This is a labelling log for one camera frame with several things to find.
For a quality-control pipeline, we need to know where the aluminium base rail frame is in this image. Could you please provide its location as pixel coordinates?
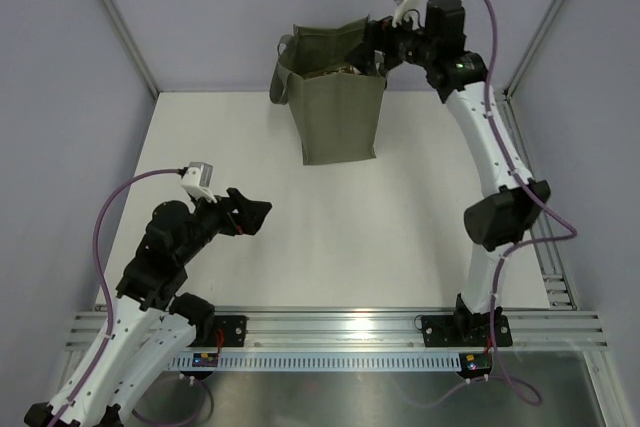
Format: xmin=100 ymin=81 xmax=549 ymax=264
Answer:
xmin=63 ymin=309 xmax=610 ymax=356

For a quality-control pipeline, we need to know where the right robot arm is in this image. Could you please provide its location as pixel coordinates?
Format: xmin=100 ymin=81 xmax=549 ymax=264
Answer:
xmin=345 ymin=0 xmax=551 ymax=347

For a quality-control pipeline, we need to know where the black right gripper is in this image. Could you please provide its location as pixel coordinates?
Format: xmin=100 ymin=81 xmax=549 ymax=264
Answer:
xmin=346 ymin=5 xmax=438 ymax=76

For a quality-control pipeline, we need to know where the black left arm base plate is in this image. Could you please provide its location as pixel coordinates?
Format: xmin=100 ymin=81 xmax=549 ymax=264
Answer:
xmin=206 ymin=315 xmax=248 ymax=349

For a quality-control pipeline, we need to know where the green canvas bag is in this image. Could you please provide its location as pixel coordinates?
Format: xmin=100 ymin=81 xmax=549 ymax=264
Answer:
xmin=269 ymin=17 xmax=387 ymax=165

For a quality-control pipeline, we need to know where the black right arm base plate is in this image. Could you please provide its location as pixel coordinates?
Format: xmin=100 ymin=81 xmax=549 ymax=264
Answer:
xmin=420 ymin=313 xmax=491 ymax=348

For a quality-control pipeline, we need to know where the white slotted cable duct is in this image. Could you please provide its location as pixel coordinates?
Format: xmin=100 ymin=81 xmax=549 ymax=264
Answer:
xmin=167 ymin=352 xmax=462 ymax=372

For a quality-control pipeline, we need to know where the amber refill pouch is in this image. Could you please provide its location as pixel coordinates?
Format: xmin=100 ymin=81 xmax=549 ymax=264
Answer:
xmin=302 ymin=62 xmax=361 ymax=79

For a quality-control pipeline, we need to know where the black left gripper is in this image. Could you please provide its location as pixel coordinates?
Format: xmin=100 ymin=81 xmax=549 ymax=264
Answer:
xmin=177 ymin=186 xmax=271 ymax=265

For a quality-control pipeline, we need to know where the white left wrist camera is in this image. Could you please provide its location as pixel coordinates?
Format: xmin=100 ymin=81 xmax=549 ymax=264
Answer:
xmin=180 ymin=162 xmax=217 ymax=203

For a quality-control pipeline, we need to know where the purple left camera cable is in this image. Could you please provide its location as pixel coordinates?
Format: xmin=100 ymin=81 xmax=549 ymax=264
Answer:
xmin=44 ymin=168 xmax=186 ymax=427

